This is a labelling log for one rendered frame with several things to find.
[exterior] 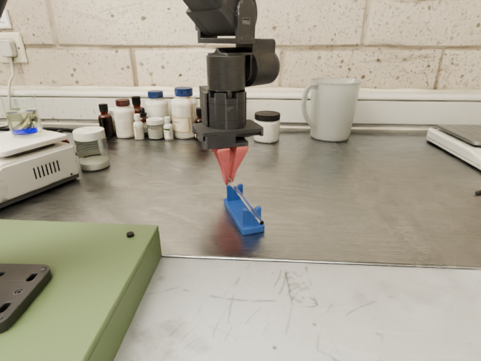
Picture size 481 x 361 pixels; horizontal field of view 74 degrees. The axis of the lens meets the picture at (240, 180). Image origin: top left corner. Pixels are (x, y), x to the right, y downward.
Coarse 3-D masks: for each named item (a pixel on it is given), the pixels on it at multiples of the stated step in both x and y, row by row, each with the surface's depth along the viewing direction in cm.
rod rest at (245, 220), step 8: (240, 184) 51; (232, 192) 51; (224, 200) 52; (232, 200) 52; (240, 200) 52; (232, 208) 49; (240, 208) 49; (256, 208) 44; (232, 216) 48; (240, 216) 47; (248, 216) 44; (240, 224) 45; (248, 224) 45; (256, 224) 45; (240, 232) 45; (248, 232) 44; (256, 232) 45
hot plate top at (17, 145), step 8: (0, 136) 57; (8, 136) 57; (40, 136) 57; (48, 136) 57; (56, 136) 57; (64, 136) 58; (0, 144) 53; (8, 144) 53; (16, 144) 53; (24, 144) 53; (32, 144) 53; (40, 144) 54; (48, 144) 56; (0, 152) 50; (8, 152) 50; (16, 152) 51
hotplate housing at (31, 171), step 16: (64, 144) 59; (0, 160) 51; (16, 160) 52; (32, 160) 53; (48, 160) 56; (64, 160) 58; (0, 176) 49; (16, 176) 52; (32, 176) 54; (48, 176) 56; (64, 176) 59; (0, 192) 50; (16, 192) 52; (32, 192) 55
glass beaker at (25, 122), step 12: (0, 96) 55; (12, 96) 57; (24, 96) 58; (12, 108) 54; (24, 108) 55; (36, 108) 56; (12, 120) 55; (24, 120) 55; (36, 120) 57; (12, 132) 56; (24, 132) 56; (36, 132) 57
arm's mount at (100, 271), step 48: (0, 240) 35; (48, 240) 35; (96, 240) 35; (144, 240) 35; (48, 288) 29; (96, 288) 29; (144, 288) 34; (0, 336) 24; (48, 336) 24; (96, 336) 24
